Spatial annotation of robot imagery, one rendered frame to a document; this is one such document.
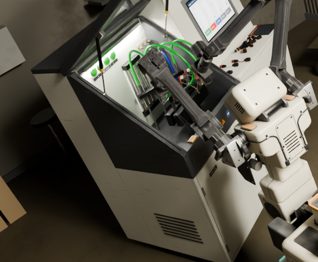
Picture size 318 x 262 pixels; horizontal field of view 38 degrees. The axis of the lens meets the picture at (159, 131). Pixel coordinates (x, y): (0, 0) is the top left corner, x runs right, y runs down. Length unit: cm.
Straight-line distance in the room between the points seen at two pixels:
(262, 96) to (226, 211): 108
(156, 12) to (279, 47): 101
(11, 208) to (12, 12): 185
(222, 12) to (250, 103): 144
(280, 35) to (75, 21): 314
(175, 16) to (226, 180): 103
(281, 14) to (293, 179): 72
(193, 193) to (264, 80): 90
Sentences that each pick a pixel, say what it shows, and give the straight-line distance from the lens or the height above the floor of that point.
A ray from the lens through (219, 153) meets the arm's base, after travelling 183.
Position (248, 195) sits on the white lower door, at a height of 29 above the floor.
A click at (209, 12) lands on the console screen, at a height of 127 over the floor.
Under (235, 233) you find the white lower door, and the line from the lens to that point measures 290.
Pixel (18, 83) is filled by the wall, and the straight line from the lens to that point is 482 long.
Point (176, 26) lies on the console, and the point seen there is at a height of 135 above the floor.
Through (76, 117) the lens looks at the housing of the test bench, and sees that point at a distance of 269.
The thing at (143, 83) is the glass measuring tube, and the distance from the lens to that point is 284.
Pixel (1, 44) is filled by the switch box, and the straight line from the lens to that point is 454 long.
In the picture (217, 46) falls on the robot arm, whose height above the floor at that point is 139.
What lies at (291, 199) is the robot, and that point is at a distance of 215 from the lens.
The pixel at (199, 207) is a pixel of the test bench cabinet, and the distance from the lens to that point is 259.
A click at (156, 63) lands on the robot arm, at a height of 160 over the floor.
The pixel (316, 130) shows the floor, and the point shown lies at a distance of 385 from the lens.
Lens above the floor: 227
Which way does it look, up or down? 30 degrees down
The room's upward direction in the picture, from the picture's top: 24 degrees counter-clockwise
